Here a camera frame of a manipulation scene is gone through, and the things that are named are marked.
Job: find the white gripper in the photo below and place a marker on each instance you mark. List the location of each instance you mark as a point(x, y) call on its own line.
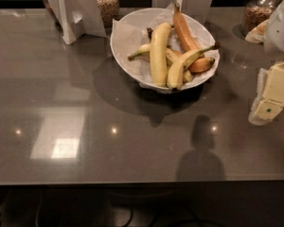
point(281, 32)

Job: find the yellow banana green stem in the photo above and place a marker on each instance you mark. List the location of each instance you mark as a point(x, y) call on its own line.
point(178, 68)

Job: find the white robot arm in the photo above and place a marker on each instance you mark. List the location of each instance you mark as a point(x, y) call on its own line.
point(274, 34)

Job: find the orange ripe banana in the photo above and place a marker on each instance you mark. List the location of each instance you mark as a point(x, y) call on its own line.
point(189, 43)

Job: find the small yellow banana underneath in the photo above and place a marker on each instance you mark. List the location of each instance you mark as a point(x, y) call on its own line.
point(171, 55)

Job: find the white bowl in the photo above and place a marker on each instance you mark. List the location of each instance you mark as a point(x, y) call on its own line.
point(162, 54)

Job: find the large yellow banana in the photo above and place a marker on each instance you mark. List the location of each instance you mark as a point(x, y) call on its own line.
point(159, 40)

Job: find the bread roll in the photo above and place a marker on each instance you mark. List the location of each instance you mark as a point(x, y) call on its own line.
point(256, 35)

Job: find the glass jar with grains right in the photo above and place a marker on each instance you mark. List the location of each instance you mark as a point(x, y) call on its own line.
point(255, 12)

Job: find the glass jar with grains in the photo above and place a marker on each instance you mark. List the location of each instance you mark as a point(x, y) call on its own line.
point(255, 12)
point(109, 10)

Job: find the white paper liner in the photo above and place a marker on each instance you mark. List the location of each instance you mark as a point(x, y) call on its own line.
point(130, 32)

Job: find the glass jar with grains left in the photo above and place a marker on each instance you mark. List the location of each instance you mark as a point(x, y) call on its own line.
point(109, 10)

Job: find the white paper bag left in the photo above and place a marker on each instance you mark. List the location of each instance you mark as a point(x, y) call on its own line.
point(78, 17)

